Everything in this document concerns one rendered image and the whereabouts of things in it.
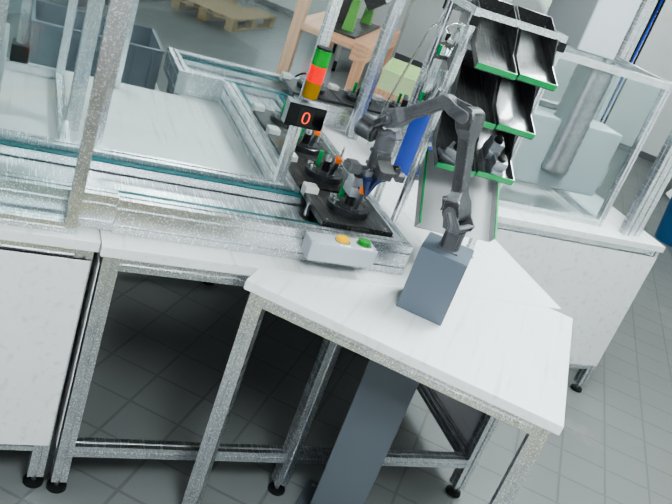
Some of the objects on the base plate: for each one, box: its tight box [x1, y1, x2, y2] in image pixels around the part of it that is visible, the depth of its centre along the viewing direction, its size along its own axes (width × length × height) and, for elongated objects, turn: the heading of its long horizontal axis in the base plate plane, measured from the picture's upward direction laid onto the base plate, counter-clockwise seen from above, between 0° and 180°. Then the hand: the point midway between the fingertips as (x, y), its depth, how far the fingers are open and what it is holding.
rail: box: [112, 193, 413, 275], centre depth 233 cm, size 6×89×11 cm, turn 75°
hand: (368, 185), depth 243 cm, fingers closed
